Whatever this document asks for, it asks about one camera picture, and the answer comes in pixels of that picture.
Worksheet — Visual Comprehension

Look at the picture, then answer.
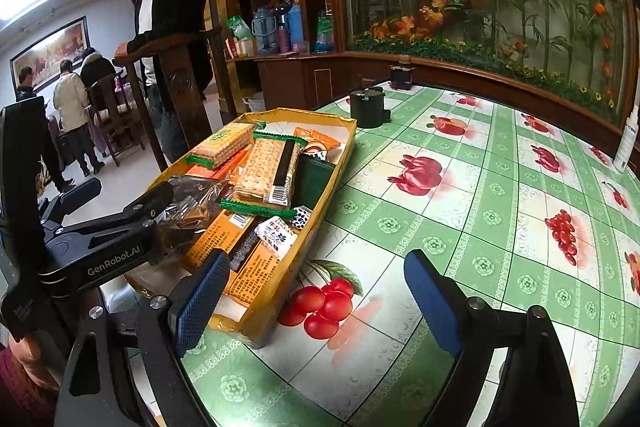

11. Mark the clear bag of brown pastries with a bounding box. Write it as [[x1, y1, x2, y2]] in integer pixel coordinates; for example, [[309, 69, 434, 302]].
[[150, 174, 236, 268]]

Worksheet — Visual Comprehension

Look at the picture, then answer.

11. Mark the wooden shelf cabinet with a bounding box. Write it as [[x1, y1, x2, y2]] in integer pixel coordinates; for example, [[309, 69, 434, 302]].
[[195, 0, 351, 112]]

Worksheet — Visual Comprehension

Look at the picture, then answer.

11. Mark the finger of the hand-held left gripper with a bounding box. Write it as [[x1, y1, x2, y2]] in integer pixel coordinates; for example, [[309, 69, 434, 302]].
[[122, 181, 175, 228], [40, 178, 103, 233]]

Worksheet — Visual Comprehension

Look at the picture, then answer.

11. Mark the green label cracker packet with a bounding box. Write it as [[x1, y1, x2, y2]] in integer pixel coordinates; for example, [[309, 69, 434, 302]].
[[186, 122, 257, 168]]

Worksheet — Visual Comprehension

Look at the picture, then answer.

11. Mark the orange round logo packet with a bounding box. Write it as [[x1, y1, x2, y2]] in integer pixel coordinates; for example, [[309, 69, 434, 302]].
[[292, 127, 343, 166]]

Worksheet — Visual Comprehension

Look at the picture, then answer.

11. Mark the small black jar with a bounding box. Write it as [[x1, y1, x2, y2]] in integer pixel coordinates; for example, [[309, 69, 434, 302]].
[[390, 63, 413, 90]]

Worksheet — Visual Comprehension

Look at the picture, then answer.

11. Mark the person's left forearm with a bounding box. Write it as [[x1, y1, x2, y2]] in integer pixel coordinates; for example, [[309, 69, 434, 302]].
[[0, 339, 63, 427]]

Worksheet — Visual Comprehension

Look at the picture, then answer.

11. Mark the carved wooden chair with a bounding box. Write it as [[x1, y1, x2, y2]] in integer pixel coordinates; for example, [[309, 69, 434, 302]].
[[112, 26, 224, 170]]

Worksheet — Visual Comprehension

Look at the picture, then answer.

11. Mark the white spray bottle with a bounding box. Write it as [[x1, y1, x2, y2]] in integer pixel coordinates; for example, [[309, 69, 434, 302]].
[[614, 104, 640, 174]]

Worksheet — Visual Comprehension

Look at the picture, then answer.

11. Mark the green fruit print tablecloth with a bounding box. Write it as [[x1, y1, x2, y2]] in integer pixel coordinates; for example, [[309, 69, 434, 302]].
[[175, 79, 640, 427]]

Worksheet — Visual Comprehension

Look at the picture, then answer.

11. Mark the large orange snack packet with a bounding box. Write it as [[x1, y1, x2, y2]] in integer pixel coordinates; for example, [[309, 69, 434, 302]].
[[222, 239, 286, 308], [185, 207, 256, 273]]

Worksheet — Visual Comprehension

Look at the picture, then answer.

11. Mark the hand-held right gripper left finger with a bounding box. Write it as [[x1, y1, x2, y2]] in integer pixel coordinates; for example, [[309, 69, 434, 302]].
[[52, 249, 231, 427]]

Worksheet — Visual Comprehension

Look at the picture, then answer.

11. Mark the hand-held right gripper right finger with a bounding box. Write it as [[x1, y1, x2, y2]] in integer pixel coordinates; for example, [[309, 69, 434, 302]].
[[404, 249, 581, 427]]

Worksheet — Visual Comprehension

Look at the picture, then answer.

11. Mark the long orange snack packet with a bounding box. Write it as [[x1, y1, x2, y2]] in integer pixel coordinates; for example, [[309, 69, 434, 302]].
[[185, 147, 253, 180]]

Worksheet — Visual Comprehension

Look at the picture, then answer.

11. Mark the dark green snack packet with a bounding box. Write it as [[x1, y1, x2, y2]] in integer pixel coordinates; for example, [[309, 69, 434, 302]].
[[292, 154, 337, 210]]

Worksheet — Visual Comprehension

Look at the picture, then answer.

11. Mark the white milk candy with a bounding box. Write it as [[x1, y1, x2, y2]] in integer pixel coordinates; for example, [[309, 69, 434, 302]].
[[254, 216, 297, 260]]

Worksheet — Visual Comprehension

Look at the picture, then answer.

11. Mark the grey kettle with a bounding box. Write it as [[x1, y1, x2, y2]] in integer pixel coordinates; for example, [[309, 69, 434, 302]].
[[251, 7, 278, 54]]

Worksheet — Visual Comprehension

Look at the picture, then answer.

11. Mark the blue thermos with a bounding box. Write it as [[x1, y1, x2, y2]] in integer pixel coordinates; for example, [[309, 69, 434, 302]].
[[285, 2, 306, 52]]

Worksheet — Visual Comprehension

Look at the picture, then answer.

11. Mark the black round container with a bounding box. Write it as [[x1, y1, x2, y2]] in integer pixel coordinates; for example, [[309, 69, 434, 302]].
[[349, 86, 392, 128]]

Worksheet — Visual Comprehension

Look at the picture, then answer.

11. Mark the yellow cardboard tray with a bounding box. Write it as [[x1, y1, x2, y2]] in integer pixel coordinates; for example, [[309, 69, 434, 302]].
[[124, 108, 358, 349]]

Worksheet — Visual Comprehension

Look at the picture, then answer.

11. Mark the framed wall painting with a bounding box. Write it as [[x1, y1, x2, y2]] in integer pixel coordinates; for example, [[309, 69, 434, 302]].
[[10, 16, 91, 80]]

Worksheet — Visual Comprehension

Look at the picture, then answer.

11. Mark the green plastic bag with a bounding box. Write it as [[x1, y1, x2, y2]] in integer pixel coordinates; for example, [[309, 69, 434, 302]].
[[226, 16, 256, 42]]

